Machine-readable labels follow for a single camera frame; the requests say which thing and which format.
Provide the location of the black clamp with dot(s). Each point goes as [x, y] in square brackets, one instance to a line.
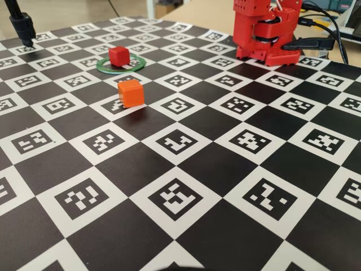
[310, 43]

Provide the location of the white framed device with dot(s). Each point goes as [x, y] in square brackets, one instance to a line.
[345, 25]

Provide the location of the red robot arm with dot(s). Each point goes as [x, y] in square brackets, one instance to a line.
[248, 28]

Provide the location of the black tripod leg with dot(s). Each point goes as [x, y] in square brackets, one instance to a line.
[24, 26]

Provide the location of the white post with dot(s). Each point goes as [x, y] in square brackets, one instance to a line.
[150, 8]

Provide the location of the red cube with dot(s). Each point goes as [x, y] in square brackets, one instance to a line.
[118, 56]

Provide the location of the cardboard box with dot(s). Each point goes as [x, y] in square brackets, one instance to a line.
[163, 9]

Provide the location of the orange cube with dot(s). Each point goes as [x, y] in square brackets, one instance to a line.
[132, 94]

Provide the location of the black white marker mat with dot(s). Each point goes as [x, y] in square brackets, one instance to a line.
[180, 175]

